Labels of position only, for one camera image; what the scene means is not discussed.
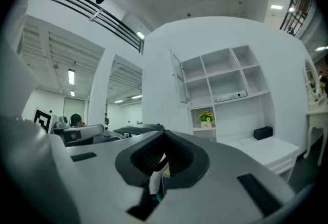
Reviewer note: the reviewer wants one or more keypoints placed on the black tissue box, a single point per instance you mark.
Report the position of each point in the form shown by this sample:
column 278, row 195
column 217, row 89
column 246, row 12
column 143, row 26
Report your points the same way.
column 263, row 133

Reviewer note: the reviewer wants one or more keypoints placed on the white cabinet glass door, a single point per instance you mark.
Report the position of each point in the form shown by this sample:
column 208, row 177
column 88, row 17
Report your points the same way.
column 179, row 79

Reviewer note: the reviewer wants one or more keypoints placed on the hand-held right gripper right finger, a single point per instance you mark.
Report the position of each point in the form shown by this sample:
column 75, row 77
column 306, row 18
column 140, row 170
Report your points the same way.
column 220, row 179

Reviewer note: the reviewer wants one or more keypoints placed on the white shelf unit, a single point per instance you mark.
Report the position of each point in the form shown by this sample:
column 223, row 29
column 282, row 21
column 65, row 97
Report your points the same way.
column 225, row 82

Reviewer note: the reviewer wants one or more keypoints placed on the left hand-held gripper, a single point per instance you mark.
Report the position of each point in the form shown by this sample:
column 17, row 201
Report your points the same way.
column 43, row 120

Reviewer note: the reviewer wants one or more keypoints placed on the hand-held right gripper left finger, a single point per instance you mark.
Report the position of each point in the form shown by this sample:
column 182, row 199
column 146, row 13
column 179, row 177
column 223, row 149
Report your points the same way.
column 107, row 166

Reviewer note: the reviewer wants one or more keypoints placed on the white dressing table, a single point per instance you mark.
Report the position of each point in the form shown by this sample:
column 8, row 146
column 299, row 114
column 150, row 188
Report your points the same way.
column 315, row 118

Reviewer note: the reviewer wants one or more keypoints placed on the white bar-shaped device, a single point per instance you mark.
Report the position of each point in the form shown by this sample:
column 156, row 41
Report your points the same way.
column 230, row 96

